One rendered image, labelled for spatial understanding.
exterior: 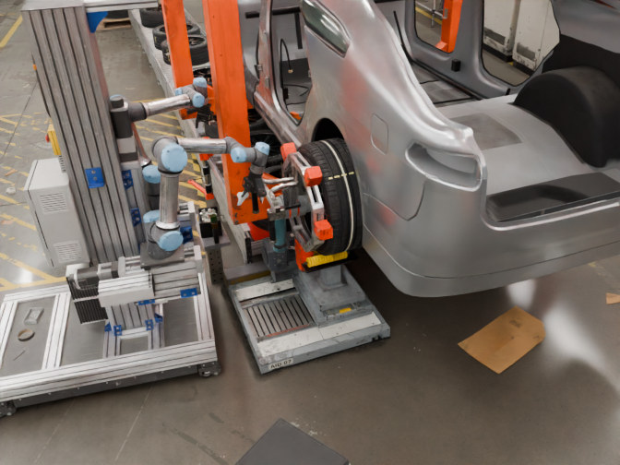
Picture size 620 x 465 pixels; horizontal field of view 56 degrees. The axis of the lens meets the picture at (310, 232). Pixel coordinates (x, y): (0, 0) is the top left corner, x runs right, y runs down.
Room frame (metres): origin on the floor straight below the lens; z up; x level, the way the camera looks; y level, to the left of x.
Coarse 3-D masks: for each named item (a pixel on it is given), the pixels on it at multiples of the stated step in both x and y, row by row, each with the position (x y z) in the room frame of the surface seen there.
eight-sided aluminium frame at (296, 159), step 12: (288, 156) 3.02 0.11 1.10; (300, 156) 2.98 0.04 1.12; (288, 168) 3.10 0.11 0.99; (300, 168) 2.83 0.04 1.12; (312, 204) 2.68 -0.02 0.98; (312, 216) 2.68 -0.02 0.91; (300, 228) 3.02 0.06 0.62; (312, 228) 2.69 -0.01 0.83; (300, 240) 2.89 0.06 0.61; (312, 240) 2.68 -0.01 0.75; (324, 240) 2.68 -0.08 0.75
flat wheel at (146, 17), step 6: (156, 6) 10.00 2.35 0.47; (144, 12) 9.53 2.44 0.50; (150, 12) 9.49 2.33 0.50; (156, 12) 9.47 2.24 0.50; (144, 18) 9.54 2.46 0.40; (150, 18) 9.48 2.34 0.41; (156, 18) 9.47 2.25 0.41; (162, 18) 9.47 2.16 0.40; (144, 24) 9.56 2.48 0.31; (150, 24) 9.49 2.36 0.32; (156, 24) 9.47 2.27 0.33; (162, 24) 9.47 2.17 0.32
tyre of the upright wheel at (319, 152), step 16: (304, 144) 3.05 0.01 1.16; (320, 144) 3.00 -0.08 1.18; (336, 144) 2.99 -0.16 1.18; (320, 160) 2.85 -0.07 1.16; (336, 160) 2.85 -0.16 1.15; (336, 176) 2.76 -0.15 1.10; (352, 176) 2.78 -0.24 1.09; (336, 192) 2.71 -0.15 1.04; (352, 192) 2.73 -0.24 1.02; (336, 208) 2.67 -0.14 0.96; (352, 208) 2.69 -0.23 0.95; (304, 224) 3.06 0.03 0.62; (336, 224) 2.65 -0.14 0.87; (336, 240) 2.65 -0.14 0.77; (352, 240) 2.70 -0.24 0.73
